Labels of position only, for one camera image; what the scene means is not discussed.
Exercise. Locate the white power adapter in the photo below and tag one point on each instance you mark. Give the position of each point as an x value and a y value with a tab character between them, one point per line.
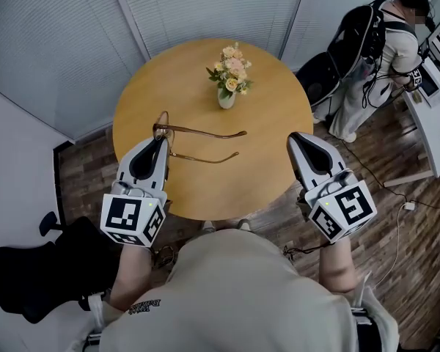
410	205

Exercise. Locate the white desk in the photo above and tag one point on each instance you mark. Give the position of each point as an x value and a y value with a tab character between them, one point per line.
432	138

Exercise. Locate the person's left shoe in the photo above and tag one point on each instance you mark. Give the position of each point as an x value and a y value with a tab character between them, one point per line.
208	226

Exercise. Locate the white flower vase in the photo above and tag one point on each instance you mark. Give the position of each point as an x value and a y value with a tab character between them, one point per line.
226	101

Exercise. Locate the window blind panel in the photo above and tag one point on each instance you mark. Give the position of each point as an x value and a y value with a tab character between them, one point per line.
322	13
205	9
58	50

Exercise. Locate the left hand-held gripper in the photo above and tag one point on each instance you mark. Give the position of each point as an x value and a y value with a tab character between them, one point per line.
124	215

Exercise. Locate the person's shoe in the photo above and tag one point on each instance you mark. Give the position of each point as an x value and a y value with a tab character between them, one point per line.
244	224
208	226

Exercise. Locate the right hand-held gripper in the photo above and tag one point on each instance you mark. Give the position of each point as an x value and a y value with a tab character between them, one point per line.
348	207

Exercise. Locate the white screen device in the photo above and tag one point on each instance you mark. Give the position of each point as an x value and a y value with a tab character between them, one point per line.
434	90

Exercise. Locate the person's right shoe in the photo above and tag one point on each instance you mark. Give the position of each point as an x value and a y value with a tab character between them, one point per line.
244	224

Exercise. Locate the person's beige t-shirt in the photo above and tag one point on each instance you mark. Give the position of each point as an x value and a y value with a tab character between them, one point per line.
242	288

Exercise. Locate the yellow and peach flower bouquet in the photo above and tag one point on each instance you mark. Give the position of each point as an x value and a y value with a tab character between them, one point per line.
232	64

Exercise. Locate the person's left forearm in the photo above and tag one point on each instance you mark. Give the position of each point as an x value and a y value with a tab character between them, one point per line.
130	273

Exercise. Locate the person's right forearm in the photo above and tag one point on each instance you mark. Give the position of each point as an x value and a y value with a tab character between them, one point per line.
337	270

